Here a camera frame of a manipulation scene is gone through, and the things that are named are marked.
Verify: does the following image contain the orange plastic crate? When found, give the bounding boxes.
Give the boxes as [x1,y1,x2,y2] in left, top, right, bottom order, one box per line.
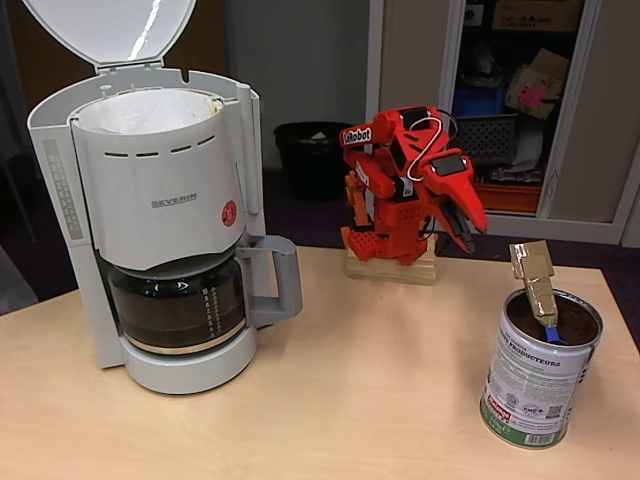
[472,180,544,211]

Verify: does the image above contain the grey perforated basket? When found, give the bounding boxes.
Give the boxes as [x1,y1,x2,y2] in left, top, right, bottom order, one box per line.
[449,113,519,169]

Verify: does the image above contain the white drip coffee maker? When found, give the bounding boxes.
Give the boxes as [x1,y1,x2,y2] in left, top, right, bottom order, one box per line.
[19,0,264,396]

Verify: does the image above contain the wooden base block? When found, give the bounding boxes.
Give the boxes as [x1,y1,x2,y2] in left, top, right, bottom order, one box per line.
[346,247,436,287]

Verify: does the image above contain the black bag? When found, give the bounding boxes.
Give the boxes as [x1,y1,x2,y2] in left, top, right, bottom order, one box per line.
[459,39,506,89]

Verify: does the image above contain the black trash bin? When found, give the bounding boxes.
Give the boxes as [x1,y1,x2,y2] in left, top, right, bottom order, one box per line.
[273,122,360,204]

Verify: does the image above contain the dark brown ground coffee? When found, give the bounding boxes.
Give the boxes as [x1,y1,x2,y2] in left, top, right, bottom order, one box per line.
[504,297,599,346]

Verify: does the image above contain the glass carafe grey handle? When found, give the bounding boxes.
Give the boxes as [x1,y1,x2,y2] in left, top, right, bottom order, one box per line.
[106,234,304,357]

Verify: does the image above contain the white green coffee can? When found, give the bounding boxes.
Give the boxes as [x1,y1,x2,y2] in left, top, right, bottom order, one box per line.
[479,288,604,448]

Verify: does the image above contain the large blue storage bin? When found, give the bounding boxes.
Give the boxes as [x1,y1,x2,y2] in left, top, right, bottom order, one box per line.
[452,82,504,119]

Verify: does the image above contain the blue scoop with taped handle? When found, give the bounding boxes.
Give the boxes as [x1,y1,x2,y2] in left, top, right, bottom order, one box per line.
[508,239,566,346]

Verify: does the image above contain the white plastic bag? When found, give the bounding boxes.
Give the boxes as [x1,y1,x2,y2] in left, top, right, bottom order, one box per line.
[512,127,544,171]

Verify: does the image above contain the brown cardboard box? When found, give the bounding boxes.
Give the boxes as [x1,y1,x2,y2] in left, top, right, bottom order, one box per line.
[492,0,584,32]

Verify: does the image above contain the white gripper wire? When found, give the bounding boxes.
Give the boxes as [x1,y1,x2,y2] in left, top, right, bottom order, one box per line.
[407,117,446,182]

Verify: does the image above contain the white paper coffee filter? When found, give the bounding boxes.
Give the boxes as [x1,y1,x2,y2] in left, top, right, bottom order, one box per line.
[79,88,225,136]

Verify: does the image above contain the black power cable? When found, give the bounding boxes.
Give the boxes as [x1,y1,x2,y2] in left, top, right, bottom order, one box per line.
[424,214,451,254]

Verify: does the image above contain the orange printed clamp part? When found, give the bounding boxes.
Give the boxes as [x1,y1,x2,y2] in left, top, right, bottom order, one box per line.
[343,169,374,232]

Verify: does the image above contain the cardboard box pink mark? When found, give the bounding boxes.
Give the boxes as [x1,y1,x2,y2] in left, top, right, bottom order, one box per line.
[503,47,571,121]

